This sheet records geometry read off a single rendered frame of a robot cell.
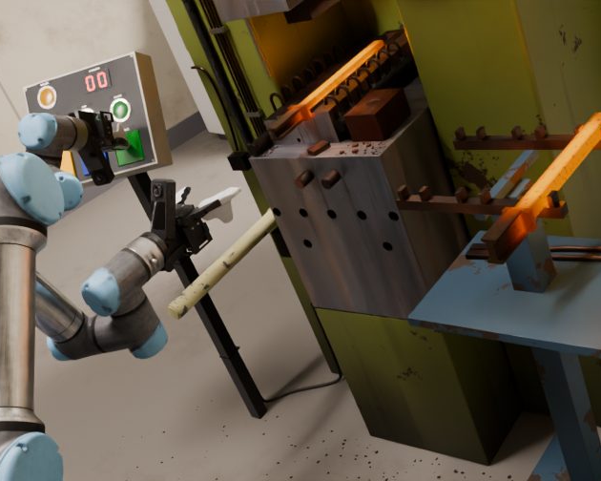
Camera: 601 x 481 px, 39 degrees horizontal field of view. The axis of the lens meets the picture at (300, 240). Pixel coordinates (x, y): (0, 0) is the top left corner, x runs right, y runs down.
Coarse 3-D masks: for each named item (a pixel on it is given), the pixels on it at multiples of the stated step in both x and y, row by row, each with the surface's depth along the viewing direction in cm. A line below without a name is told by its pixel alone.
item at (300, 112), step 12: (372, 48) 203; (360, 60) 200; (348, 72) 197; (324, 84) 193; (312, 96) 189; (288, 108) 187; (300, 108) 184; (288, 120) 182; (300, 120) 185; (276, 132) 181; (288, 132) 182
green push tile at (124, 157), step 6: (132, 132) 206; (138, 132) 205; (132, 138) 206; (138, 138) 205; (132, 144) 206; (138, 144) 205; (126, 150) 206; (132, 150) 206; (138, 150) 205; (120, 156) 207; (126, 156) 206; (132, 156) 206; (138, 156) 205; (120, 162) 207; (126, 162) 207; (132, 162) 206
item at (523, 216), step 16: (592, 128) 142; (576, 144) 140; (592, 144) 141; (560, 160) 137; (576, 160) 137; (544, 176) 135; (560, 176) 134; (528, 192) 132; (544, 192) 131; (512, 208) 129; (528, 208) 127; (496, 224) 126; (512, 224) 126; (528, 224) 127; (496, 240) 122; (512, 240) 127; (496, 256) 124
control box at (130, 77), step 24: (72, 72) 211; (96, 72) 208; (120, 72) 206; (144, 72) 207; (72, 96) 211; (96, 96) 209; (120, 96) 206; (144, 96) 204; (120, 120) 206; (144, 120) 204; (144, 144) 205; (168, 144) 211; (120, 168) 207; (144, 168) 207
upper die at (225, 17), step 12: (216, 0) 182; (228, 0) 180; (240, 0) 178; (252, 0) 176; (264, 0) 174; (276, 0) 172; (288, 0) 171; (300, 0) 174; (228, 12) 182; (240, 12) 180; (252, 12) 178; (264, 12) 176; (276, 12) 174
